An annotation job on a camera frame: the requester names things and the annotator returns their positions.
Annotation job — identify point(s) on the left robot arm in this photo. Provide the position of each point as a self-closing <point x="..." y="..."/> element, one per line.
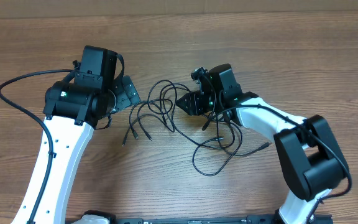
<point x="73" y="106"/>

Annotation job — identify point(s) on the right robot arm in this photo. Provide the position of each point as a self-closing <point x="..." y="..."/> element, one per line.
<point x="311" y="160"/>

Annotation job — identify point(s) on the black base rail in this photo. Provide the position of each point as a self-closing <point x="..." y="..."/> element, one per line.
<point x="95" y="217"/>

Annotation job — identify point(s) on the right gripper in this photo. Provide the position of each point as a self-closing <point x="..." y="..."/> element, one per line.
<point x="192" y="100"/>

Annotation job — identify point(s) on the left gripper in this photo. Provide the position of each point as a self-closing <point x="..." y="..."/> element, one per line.
<point x="127" y="98"/>

